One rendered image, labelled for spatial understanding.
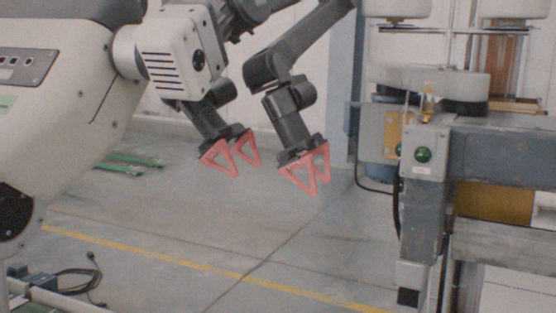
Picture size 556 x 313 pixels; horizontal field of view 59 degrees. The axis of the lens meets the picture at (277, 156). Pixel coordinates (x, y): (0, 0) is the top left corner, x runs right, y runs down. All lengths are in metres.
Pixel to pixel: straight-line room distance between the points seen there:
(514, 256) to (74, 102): 0.89
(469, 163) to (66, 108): 0.68
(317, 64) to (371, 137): 5.17
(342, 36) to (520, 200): 4.82
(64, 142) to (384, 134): 0.81
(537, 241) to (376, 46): 5.28
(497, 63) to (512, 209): 0.39
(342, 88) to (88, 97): 5.21
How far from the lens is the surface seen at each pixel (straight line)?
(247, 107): 6.98
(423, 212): 0.97
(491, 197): 1.25
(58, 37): 0.89
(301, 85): 0.99
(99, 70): 0.85
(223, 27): 0.86
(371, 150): 1.37
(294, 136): 0.92
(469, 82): 1.03
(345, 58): 5.91
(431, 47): 6.14
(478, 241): 1.14
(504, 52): 1.41
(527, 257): 1.15
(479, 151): 0.93
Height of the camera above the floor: 1.47
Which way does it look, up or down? 13 degrees down
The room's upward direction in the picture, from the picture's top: 2 degrees clockwise
